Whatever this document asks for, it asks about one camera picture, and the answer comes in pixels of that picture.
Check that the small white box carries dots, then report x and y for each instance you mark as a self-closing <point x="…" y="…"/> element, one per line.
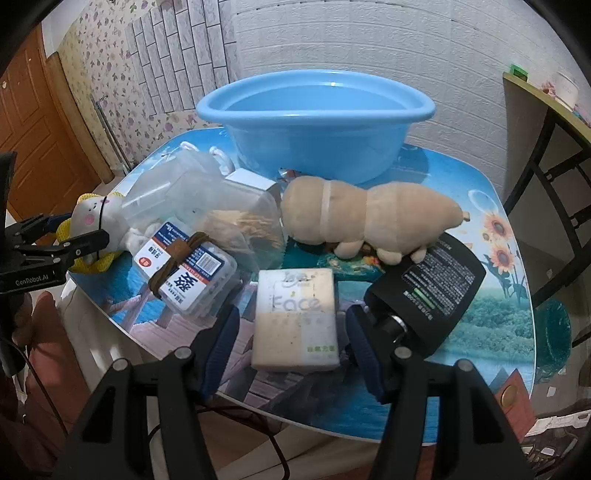
<point x="249" y="179"/>

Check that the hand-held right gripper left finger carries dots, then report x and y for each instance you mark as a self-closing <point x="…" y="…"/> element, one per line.
<point x="221" y="344"/>

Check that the person's clothing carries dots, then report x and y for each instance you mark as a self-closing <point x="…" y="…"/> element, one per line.
<point x="51" y="369"/>

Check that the teal waste bin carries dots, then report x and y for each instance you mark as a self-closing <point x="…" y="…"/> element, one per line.
<point x="556" y="332"/>

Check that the side table with black frame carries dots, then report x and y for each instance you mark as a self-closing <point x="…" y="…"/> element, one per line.
<point x="526" y="120"/>

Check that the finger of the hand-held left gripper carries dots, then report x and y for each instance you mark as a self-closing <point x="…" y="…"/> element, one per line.
<point x="78" y="244"/>
<point x="37" y="226"/>

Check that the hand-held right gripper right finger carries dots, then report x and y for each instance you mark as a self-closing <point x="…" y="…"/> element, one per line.
<point x="364" y="350"/>

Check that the beige caterpillar plush toy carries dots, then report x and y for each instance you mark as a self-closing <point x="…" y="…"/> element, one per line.
<point x="369" y="217"/>

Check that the blue plastic basin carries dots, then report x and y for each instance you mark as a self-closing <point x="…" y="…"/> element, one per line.
<point x="314" y="138"/>

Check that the white swan-shaped hook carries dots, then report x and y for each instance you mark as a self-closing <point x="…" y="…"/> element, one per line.
<point x="220" y="157"/>

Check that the white paper cup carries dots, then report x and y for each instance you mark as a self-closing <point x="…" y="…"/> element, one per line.
<point x="567" y="87"/>

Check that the brown wooden door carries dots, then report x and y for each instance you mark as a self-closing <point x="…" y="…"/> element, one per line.
<point x="41" y="138"/>

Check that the small green item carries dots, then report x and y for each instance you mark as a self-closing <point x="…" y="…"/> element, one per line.
<point x="519" y="71"/>

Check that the clear dental floss box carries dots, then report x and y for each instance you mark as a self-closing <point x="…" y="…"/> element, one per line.
<point x="203" y="286"/>

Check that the white and yellow plush toy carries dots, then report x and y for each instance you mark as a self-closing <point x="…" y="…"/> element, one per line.
<point x="92" y="214"/>

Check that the small snack packet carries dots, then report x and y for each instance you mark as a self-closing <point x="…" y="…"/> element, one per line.
<point x="288" y="174"/>

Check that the clear toothpick box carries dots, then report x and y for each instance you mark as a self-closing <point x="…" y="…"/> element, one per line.
<point x="244" y="217"/>

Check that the black squeeze tube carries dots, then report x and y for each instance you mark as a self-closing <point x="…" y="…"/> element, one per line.
<point x="434" y="295"/>

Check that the brown cardboard box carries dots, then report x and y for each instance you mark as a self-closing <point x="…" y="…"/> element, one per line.
<point x="512" y="401"/>

